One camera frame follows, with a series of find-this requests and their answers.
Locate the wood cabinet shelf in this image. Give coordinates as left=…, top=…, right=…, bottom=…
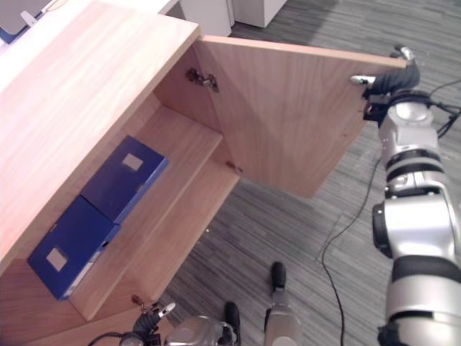
left=71, top=103, right=224, bottom=301

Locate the blue desk item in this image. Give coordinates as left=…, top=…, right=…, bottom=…
left=0, top=27, right=23, bottom=46

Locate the large wood cabinet door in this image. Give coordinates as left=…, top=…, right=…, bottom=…
left=194, top=35, right=408, bottom=200

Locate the long black floor cable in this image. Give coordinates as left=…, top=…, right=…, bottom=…
left=319, top=154, right=383, bottom=346

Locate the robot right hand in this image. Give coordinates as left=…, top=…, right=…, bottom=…
left=351, top=45, right=423, bottom=96

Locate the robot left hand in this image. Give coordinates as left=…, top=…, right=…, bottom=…
left=133, top=301, right=177, bottom=338

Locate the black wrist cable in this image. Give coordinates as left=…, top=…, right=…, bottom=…
left=417, top=79, right=461, bottom=140

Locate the blue file folder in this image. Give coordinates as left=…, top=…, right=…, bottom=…
left=79, top=135, right=169, bottom=226
left=27, top=195, right=122, bottom=301

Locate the grey laptop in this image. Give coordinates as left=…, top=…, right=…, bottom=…
left=0, top=0, right=50, bottom=35

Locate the white pedestal cabinet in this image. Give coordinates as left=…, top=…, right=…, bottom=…
left=233, top=0, right=288, bottom=29
left=179, top=0, right=236, bottom=37

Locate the light wood cabinet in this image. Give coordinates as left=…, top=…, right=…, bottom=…
left=0, top=0, right=242, bottom=346

